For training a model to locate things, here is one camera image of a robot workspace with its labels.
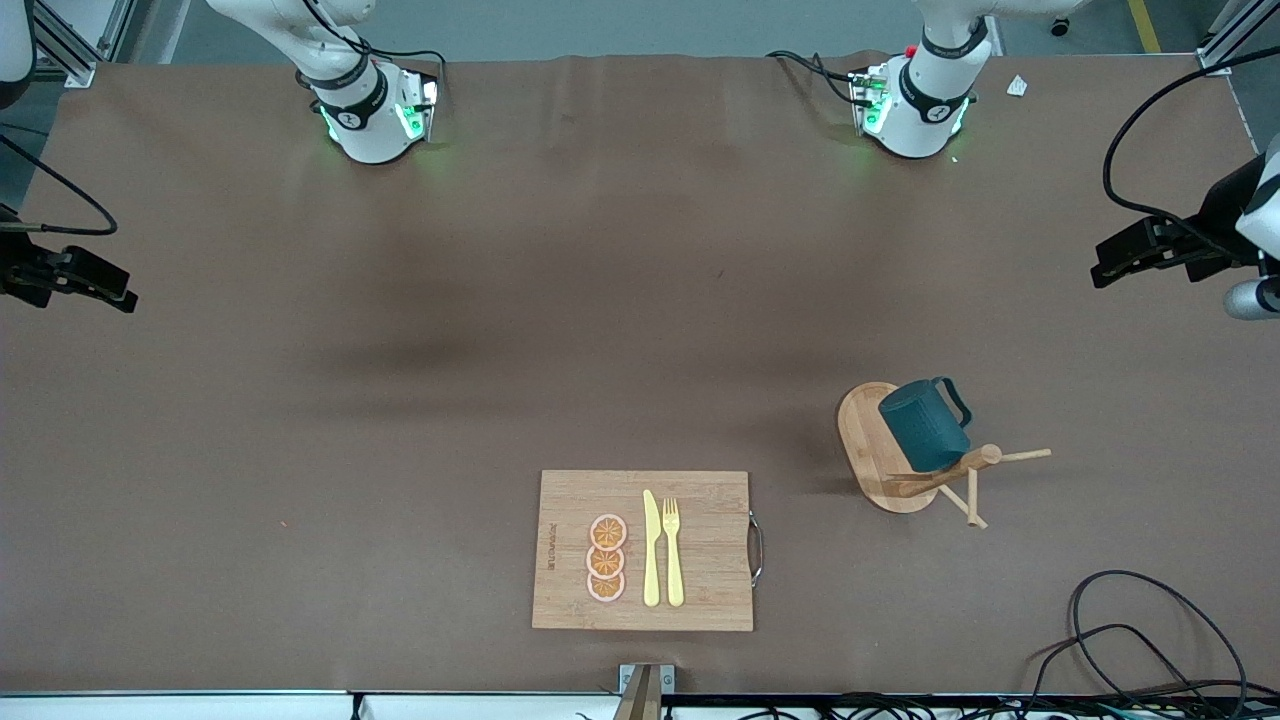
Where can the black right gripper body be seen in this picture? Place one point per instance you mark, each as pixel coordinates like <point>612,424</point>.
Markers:
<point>20,272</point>

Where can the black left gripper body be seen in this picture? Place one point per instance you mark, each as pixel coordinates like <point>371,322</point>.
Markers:
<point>1212,243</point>

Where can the dark teal cup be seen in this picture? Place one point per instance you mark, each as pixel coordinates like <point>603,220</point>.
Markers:
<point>920,425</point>

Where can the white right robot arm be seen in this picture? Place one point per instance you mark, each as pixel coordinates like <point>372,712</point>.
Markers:
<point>370,110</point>

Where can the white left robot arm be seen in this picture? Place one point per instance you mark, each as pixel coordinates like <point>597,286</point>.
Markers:
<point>930,100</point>

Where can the wooden mug rack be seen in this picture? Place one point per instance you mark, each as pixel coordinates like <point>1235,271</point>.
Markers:
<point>860,440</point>

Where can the small white tag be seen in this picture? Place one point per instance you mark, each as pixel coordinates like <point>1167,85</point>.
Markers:
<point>1018,86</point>

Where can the black chair caster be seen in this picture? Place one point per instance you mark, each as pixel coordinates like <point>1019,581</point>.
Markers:
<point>1062,25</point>

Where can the orange slice toy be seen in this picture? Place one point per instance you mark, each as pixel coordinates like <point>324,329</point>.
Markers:
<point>605,589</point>
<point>608,532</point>
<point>605,563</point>

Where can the yellow plastic fork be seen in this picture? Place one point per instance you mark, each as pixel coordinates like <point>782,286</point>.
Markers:
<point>673,570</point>

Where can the yellow plastic knife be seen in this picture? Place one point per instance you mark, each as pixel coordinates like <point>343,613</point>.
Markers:
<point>651,560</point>

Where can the aluminium frame profile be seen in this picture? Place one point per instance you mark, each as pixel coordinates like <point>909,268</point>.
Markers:
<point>1225,45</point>
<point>65,50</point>

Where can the metal table edge bracket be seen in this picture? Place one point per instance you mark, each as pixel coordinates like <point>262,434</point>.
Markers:
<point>645,690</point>

